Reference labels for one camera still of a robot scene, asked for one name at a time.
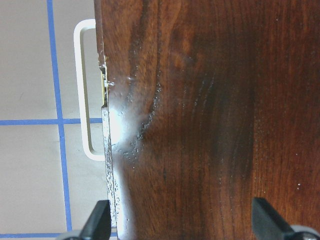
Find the dark wooden drawer cabinet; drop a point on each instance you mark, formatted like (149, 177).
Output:
(212, 103)

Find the wooden drawer with white handle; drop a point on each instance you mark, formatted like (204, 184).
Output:
(81, 80)

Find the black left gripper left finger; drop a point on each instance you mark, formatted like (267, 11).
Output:
(98, 225)

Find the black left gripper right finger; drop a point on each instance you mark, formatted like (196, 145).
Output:
(267, 223)

